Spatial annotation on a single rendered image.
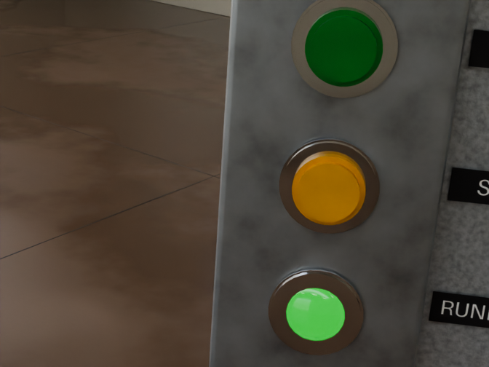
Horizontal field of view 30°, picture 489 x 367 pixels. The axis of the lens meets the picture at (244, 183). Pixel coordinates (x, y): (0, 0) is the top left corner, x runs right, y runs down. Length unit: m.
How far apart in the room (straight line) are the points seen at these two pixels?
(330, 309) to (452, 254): 0.05
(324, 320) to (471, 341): 0.06
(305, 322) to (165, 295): 2.84
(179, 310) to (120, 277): 0.31
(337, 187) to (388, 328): 0.06
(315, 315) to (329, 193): 0.05
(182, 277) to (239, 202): 2.97
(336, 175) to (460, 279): 0.07
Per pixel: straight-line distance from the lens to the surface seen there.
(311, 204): 0.32
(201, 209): 3.90
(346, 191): 0.32
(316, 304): 0.34
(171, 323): 3.01
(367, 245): 0.34
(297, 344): 0.35
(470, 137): 0.34
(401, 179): 0.33
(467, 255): 0.36
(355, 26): 0.31
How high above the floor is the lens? 1.49
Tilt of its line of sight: 21 degrees down
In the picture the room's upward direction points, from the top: 4 degrees clockwise
